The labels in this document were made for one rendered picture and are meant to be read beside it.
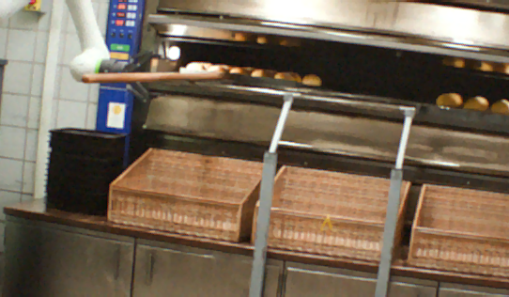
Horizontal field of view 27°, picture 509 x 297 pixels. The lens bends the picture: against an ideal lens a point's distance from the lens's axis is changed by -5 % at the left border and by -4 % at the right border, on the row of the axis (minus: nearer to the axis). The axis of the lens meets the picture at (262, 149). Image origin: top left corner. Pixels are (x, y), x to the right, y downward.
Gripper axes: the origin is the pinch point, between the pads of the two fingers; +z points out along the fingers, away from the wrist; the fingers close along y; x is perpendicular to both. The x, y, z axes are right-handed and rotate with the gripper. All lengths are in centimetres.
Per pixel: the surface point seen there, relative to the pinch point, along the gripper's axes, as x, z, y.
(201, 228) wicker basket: -19, 15, 57
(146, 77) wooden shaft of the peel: 26.0, 1.7, 0.0
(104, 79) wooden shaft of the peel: 66, 2, 1
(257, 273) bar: -9, 41, 69
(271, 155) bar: -8.6, 41.5, 24.5
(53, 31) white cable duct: -65, -80, -14
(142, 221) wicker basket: -19, -10, 58
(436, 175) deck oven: -70, 99, 29
